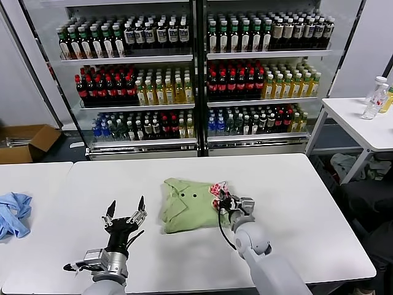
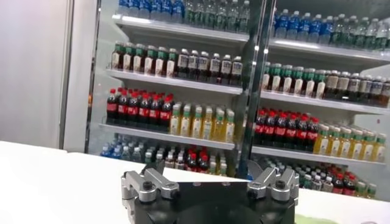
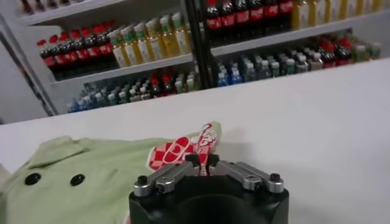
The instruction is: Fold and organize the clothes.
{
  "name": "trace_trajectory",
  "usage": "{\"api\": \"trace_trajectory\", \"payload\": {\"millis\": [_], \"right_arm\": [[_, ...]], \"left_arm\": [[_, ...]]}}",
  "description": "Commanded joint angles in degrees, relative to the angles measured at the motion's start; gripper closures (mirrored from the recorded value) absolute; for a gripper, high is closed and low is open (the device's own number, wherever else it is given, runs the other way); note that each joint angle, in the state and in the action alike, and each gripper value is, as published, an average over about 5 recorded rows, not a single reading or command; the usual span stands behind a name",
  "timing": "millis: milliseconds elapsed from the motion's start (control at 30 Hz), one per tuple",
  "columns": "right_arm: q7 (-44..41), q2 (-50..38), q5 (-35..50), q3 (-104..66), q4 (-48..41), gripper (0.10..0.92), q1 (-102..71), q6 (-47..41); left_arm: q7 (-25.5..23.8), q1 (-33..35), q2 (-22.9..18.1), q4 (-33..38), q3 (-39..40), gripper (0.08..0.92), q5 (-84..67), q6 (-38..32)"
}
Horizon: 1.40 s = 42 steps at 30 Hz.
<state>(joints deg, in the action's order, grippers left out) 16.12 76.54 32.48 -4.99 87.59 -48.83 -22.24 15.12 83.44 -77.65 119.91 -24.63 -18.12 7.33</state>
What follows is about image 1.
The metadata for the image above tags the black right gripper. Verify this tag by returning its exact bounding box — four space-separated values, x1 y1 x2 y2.
217 190 241 216

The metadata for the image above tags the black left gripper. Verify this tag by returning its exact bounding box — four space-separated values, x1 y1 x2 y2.
101 195 148 254

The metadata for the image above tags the light green T-shirt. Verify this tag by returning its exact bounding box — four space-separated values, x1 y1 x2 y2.
158 177 239 235

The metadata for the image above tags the crumpled light blue cloth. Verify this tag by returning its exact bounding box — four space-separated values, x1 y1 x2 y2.
0 192 33 240

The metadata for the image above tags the open brown cardboard box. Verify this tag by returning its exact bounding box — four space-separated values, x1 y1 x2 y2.
0 124 64 164

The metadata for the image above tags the yellow tea bottle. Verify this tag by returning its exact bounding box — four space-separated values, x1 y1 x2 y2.
262 75 274 100
292 73 303 99
135 80 146 106
282 74 293 99
165 78 175 105
155 79 166 105
311 73 322 98
184 77 195 104
174 77 185 104
144 79 155 106
273 74 284 100
302 73 313 98

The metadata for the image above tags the grey-green crumpled garment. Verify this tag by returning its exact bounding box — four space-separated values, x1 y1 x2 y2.
330 152 368 181
367 159 393 181

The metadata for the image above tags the metal rods bundle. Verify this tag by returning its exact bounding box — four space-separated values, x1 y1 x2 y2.
0 136 31 148

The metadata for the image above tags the black trousers leg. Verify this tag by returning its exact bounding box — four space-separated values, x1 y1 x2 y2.
340 181 393 273

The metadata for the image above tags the white side table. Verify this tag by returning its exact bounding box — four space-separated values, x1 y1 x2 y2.
305 96 393 185

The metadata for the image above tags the white drinks display shelf unit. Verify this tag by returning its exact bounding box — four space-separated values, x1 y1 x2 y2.
41 0 198 160
201 0 335 157

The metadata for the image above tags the green-cap bottle white label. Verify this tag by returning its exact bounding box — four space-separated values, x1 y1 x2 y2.
207 22 218 53
100 26 115 59
229 21 241 53
218 21 230 53
58 29 72 60
88 26 104 59
112 25 126 58
262 20 273 52
251 20 263 52
240 20 252 53
68 28 82 60
77 27 93 60

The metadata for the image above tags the light coloured shoe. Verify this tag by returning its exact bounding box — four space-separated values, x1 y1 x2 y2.
352 286 378 295

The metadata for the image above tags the dark bottle blue-white label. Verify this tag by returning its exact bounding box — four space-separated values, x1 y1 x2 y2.
314 17 325 49
303 17 315 49
123 23 136 51
134 23 145 50
324 16 335 48
177 19 189 49
143 22 155 50
155 22 167 50
293 18 304 49
166 20 178 49

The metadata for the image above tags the clear plastic water bottle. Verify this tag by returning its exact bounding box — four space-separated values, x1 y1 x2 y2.
362 83 389 120

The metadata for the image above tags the dark bottle beige label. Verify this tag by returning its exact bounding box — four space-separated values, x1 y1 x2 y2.
282 18 294 50
272 18 284 50

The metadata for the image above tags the white-cap clear bottle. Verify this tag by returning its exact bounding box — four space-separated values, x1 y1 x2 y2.
365 76 388 102

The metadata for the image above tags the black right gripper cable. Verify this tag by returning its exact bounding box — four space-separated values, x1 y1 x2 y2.
216 208 238 250

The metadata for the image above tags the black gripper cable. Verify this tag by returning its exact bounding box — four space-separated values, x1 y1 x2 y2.
216 208 238 250
63 262 93 273

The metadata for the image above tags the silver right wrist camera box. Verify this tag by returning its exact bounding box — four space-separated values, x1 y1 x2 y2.
236 198 256 221

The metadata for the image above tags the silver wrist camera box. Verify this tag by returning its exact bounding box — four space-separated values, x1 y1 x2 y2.
83 249 108 272
236 198 256 221

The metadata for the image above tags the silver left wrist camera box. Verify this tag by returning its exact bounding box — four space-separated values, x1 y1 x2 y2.
83 249 108 272

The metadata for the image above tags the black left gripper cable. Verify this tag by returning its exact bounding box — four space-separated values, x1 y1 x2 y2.
63 262 93 273

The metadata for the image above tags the black vertical frame post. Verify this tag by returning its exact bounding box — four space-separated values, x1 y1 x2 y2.
192 0 209 157

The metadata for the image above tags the glass cabinet door black frame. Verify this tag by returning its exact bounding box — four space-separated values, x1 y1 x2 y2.
306 0 368 154
0 0 90 154

